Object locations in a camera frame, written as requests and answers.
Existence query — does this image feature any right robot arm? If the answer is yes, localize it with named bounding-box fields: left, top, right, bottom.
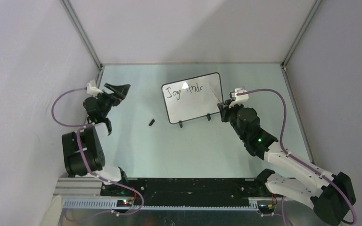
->
left=217, top=99, right=356, bottom=226

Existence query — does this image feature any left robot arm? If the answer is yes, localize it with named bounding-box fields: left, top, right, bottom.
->
left=62, top=81, right=131, bottom=196

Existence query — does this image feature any aluminium frame rail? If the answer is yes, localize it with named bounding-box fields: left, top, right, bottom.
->
left=53, top=178, right=271, bottom=212

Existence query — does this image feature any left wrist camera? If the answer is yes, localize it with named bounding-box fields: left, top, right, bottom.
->
left=86, top=80, right=104, bottom=97

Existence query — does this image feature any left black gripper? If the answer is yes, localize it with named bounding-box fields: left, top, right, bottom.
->
left=96, top=83, right=131, bottom=118

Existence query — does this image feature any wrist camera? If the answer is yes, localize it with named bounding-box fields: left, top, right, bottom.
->
left=229, top=87, right=249, bottom=108
left=86, top=80, right=104, bottom=97

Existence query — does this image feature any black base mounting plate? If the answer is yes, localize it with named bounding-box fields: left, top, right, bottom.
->
left=100, top=178, right=286, bottom=207

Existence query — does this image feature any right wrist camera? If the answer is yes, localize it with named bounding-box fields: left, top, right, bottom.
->
left=229, top=87, right=249, bottom=108

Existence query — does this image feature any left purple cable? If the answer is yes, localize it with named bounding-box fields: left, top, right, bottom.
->
left=51, top=87, right=145, bottom=217

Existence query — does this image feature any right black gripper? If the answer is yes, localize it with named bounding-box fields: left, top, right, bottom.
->
left=219, top=99, right=247, bottom=141

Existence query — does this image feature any black framed whiteboard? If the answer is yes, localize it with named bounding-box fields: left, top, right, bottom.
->
left=161, top=72, right=223, bottom=124

